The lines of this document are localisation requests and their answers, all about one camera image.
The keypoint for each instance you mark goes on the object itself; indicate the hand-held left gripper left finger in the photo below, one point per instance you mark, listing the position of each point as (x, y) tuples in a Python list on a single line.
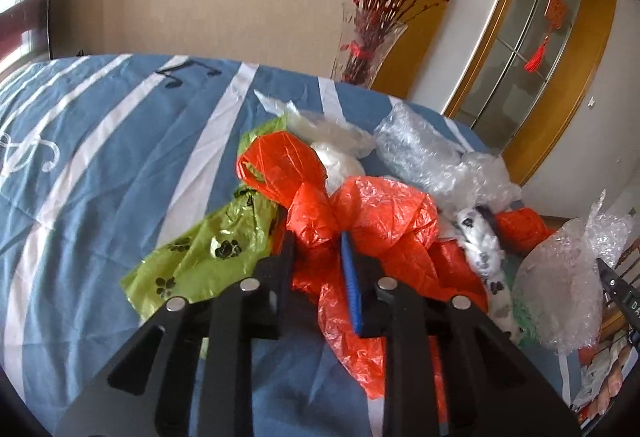
[(280, 277)]

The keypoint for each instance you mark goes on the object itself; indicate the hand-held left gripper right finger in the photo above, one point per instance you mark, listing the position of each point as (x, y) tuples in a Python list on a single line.
[(352, 287)]

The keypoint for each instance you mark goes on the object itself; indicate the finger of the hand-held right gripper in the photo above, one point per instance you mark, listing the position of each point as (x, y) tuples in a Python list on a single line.
[(488, 219)]

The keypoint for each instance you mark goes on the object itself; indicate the clear plastic bag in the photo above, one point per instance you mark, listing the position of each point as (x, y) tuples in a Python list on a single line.
[(555, 287)]

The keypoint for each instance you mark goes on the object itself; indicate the large orange plastic bag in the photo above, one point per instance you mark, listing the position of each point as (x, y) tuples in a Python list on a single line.
[(380, 207)]

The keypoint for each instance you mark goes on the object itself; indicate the green paw print plastic bag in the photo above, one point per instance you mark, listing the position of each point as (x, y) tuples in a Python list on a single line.
[(200, 247)]

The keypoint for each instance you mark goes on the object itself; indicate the pale green patterned plastic bag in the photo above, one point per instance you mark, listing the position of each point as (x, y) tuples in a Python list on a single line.
[(522, 322)]

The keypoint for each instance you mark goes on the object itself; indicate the person's right hand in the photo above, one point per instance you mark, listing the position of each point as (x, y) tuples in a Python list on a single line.
[(607, 384)]

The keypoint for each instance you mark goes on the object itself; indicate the white paw print plastic bag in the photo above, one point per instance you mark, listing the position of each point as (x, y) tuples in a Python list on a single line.
[(480, 242)]

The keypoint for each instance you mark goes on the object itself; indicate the small orange plastic bag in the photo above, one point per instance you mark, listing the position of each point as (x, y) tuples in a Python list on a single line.
[(522, 229)]

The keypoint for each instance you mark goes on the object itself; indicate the large bubble wrap sheet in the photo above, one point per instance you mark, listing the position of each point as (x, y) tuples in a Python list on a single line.
[(420, 152)]

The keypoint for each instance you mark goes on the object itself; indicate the wooden framed glass door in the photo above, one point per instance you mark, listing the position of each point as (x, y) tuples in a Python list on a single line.
[(530, 82)]

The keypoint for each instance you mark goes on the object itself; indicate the tall glass vase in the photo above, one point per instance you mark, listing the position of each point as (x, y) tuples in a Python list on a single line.
[(370, 62)]

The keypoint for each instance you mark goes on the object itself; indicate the blue white striped blanket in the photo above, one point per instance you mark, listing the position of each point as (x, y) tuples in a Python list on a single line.
[(100, 167)]

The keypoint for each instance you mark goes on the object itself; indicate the red knot tassel ornament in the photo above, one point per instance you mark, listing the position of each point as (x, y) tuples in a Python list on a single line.
[(552, 12)]

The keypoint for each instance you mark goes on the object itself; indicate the black flat screen television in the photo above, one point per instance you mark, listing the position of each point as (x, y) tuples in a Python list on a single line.
[(30, 17)]

